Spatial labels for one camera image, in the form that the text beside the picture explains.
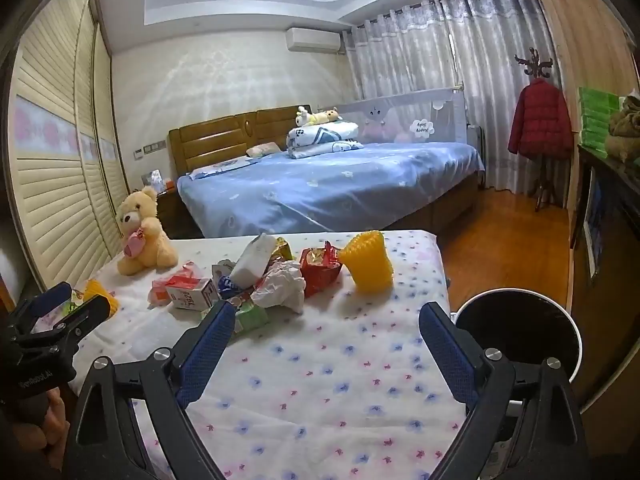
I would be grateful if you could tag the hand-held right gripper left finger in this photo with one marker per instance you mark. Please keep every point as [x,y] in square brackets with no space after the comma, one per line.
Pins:
[210,345]

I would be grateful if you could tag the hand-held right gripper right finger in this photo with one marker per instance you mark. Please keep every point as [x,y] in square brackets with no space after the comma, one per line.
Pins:
[450,355]

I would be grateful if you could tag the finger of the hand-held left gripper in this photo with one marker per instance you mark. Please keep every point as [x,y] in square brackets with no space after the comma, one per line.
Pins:
[85,312]
[50,296]

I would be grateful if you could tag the green packet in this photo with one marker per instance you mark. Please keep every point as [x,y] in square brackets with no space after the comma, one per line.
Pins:
[252,317]

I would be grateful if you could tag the white carton with red print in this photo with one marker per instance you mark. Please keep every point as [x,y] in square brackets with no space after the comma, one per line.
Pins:
[192,296]

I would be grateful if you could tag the blue and white wrapper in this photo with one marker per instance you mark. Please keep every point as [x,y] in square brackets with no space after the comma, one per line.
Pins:
[225,282]

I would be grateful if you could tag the white round waste bin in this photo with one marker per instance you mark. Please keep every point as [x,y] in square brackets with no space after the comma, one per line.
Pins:
[517,332]

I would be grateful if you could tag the red and white tissue packet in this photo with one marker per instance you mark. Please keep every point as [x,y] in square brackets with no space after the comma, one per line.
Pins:
[175,277]

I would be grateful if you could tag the white paper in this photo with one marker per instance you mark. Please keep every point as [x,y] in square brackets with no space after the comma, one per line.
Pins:
[280,285]

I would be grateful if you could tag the white foam fruit net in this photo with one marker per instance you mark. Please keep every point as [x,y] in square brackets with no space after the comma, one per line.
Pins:
[250,260]

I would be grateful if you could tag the yellow green snack wrapper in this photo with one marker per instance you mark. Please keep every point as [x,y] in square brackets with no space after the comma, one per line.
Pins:
[282,249]

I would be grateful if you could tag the large yellow foam fruit net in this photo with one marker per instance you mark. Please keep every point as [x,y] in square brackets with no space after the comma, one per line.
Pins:
[367,265]

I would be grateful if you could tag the red snack wrapper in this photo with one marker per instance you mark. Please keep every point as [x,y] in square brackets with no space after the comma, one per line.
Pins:
[320,270]

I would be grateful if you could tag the person's left hand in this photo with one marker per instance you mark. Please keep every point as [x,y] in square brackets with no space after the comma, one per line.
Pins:
[55,415]

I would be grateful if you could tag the small yellow foam fruit net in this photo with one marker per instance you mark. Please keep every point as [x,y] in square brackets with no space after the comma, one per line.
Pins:
[102,292]

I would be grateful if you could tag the beige teddy bear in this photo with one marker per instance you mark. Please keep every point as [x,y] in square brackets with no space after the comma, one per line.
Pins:
[147,240]

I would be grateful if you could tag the brown wooden nightstand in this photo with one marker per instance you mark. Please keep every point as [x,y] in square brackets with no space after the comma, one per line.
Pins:
[172,215]

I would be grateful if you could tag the cream louvred wardrobe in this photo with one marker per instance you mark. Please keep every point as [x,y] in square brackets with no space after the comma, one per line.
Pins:
[50,160]

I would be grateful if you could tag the small picture box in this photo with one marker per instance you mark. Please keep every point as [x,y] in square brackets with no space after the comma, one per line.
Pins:
[152,180]

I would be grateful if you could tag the flat blue white pillow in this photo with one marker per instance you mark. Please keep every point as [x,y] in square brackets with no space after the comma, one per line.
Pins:
[225,165]

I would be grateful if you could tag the dark wooden cabinet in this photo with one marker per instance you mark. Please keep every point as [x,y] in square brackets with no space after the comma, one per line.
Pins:
[615,260]

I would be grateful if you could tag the large bed with blue sheet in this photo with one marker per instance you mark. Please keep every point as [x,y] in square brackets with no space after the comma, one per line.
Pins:
[325,185]

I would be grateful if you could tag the brown wooden headboard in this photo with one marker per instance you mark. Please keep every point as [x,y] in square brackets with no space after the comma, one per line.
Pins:
[215,142]

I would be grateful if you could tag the small pink pillow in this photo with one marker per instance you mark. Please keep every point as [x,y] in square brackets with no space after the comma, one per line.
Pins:
[262,149]

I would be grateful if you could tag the folded blue white blanket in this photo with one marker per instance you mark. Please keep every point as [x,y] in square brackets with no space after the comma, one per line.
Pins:
[320,140]

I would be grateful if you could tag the yellow plush toy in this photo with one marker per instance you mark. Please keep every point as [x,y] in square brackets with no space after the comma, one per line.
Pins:
[315,117]

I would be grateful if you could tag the stack of green boxes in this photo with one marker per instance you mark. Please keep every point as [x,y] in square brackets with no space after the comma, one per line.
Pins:
[595,115]

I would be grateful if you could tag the brown plush toy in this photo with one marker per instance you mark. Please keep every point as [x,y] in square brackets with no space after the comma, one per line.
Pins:
[625,130]

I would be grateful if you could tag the red jacket on stand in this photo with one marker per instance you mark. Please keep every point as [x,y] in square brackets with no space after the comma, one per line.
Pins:
[537,62]

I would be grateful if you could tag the grey patterned curtain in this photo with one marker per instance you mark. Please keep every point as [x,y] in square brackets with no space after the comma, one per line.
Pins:
[475,50]

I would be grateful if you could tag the wall switch panel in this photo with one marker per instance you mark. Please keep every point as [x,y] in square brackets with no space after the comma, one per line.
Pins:
[153,147]

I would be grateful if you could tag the grey bed guard rail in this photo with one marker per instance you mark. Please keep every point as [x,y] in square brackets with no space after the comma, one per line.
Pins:
[400,115]

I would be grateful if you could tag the white wall air conditioner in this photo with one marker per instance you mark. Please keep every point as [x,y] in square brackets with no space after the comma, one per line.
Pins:
[312,40]

